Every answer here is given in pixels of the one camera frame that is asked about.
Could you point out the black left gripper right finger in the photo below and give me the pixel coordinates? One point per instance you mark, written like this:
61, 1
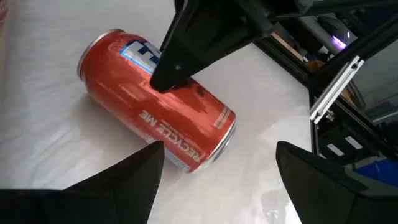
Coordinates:
326, 199

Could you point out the silver corner bracket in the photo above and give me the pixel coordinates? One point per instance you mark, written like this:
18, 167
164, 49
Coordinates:
335, 90

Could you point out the red Fanta strawberry can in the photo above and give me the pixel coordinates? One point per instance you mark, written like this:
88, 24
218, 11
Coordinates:
124, 90

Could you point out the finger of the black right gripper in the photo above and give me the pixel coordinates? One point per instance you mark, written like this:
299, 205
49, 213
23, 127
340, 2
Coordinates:
205, 37

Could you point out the blue plastic crate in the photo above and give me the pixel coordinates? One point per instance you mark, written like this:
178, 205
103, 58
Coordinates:
379, 172

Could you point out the white table cover sheet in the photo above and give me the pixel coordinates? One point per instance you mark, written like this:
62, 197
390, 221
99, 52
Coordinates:
46, 124

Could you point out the grey device with purple light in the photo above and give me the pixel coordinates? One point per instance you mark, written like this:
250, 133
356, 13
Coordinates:
335, 32

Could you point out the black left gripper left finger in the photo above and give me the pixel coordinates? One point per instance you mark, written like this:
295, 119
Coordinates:
93, 202

